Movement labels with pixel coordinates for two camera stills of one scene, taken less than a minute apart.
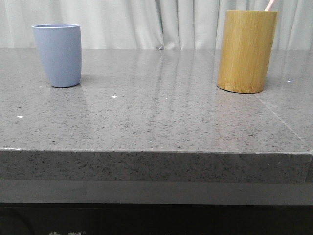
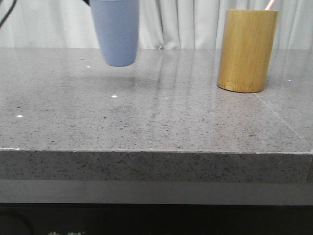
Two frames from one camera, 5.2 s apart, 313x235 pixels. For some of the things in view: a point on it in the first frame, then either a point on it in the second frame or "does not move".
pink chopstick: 269,6 does not move
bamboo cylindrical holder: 246,43 does not move
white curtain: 150,24 does not move
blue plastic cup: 60,47 to 117,23
